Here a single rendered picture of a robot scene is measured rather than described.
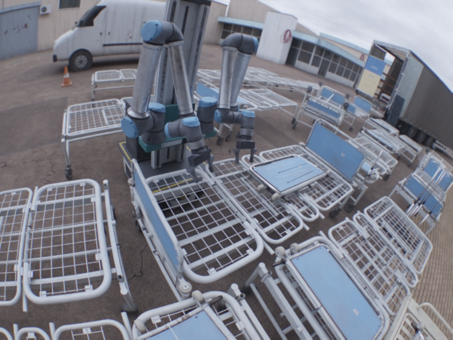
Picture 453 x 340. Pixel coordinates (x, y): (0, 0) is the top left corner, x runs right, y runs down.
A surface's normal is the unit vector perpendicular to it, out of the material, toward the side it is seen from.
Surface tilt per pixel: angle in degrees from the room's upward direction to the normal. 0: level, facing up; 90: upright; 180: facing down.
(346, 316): 7
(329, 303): 7
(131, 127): 95
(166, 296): 0
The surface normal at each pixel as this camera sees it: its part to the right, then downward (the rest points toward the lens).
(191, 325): 0.28, -0.80
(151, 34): -0.36, 0.37
